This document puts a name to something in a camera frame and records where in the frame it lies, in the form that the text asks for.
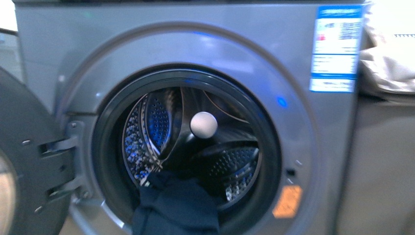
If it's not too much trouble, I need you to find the dark navy garment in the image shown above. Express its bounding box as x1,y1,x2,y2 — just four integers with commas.
132,171,220,235

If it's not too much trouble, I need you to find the grey front-load washing machine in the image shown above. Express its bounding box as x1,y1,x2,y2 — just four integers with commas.
14,0,364,235

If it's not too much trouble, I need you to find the dark washing machine door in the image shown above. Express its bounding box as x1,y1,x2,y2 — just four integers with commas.
0,70,71,235

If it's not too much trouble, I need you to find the steel perforated drum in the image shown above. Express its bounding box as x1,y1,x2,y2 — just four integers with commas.
122,87,261,209

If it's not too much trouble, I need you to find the orange warning sticker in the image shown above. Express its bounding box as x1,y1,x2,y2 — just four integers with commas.
272,185,302,219

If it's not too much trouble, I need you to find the blue white energy label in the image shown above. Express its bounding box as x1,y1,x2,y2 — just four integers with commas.
309,5,363,93

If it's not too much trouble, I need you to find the grey door hinge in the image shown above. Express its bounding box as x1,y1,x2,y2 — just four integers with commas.
39,120,92,201

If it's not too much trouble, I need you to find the beige cloth on counter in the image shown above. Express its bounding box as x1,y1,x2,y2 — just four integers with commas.
359,0,415,96

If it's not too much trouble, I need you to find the brown cabinet panel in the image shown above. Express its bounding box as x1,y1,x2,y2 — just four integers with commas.
335,95,415,235

